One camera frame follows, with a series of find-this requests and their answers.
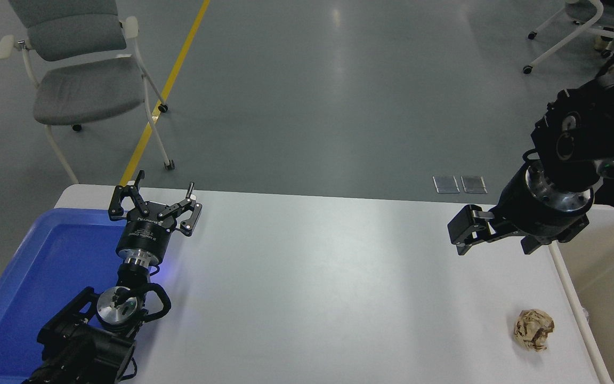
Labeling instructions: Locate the blue plastic tray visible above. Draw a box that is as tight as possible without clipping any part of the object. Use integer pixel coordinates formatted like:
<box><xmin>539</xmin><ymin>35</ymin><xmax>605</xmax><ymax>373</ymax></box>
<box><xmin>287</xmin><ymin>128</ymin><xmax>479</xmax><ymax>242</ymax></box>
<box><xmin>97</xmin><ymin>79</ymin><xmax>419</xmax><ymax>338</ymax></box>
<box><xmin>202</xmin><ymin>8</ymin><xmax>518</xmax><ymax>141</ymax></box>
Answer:
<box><xmin>0</xmin><ymin>207</ymin><xmax>133</xmax><ymax>384</ymax></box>

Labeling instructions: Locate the tan paper ball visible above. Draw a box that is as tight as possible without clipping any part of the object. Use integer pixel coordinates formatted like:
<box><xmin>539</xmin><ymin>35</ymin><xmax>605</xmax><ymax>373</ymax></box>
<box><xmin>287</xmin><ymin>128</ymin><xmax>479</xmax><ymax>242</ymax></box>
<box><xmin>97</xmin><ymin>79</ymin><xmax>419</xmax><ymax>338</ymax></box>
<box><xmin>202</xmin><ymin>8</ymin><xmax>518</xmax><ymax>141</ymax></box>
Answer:
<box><xmin>513</xmin><ymin>309</ymin><xmax>555</xmax><ymax>353</ymax></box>

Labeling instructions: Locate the clear floor plate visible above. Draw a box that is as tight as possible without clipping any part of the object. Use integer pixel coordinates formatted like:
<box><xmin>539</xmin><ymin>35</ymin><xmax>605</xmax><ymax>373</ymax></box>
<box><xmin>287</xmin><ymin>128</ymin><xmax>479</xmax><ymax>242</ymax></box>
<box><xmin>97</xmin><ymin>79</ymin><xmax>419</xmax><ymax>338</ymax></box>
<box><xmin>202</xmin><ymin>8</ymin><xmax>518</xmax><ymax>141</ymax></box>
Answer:
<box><xmin>461</xmin><ymin>175</ymin><xmax>488</xmax><ymax>194</ymax></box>
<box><xmin>433</xmin><ymin>175</ymin><xmax>461</xmax><ymax>194</ymax></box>

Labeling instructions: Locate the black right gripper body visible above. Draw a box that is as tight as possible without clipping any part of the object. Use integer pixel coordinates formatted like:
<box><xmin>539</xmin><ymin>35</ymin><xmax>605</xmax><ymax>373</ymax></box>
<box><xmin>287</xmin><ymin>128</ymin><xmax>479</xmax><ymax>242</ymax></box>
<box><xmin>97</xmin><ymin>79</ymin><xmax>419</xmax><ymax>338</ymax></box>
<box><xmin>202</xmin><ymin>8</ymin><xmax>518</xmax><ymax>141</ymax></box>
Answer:
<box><xmin>491</xmin><ymin>165</ymin><xmax>590</xmax><ymax>239</ymax></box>

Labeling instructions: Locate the white-framed wheeled chair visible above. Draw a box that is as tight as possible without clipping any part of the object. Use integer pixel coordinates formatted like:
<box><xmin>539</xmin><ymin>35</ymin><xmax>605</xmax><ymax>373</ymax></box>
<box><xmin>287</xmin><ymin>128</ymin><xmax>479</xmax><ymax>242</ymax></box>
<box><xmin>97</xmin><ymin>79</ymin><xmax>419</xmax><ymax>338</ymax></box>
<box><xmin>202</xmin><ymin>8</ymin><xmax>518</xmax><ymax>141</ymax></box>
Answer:
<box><xmin>522</xmin><ymin>0</ymin><xmax>614</xmax><ymax>75</ymax></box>

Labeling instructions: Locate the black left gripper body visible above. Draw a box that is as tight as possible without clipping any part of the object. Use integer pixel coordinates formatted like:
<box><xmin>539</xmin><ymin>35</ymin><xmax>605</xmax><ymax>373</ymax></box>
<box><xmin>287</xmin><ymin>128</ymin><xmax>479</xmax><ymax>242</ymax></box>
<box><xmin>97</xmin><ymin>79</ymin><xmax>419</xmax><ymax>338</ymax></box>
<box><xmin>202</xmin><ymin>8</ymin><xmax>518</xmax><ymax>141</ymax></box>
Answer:
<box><xmin>116</xmin><ymin>204</ymin><xmax>176</xmax><ymax>262</ymax></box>

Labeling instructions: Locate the grey padded chair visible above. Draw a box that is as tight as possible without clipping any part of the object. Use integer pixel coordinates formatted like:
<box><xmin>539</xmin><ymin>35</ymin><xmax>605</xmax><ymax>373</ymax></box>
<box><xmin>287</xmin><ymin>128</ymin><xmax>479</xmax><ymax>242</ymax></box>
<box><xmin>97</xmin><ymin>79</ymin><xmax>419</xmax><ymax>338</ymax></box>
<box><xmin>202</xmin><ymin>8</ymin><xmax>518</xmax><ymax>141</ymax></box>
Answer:
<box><xmin>0</xmin><ymin>0</ymin><xmax>176</xmax><ymax>185</ymax></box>

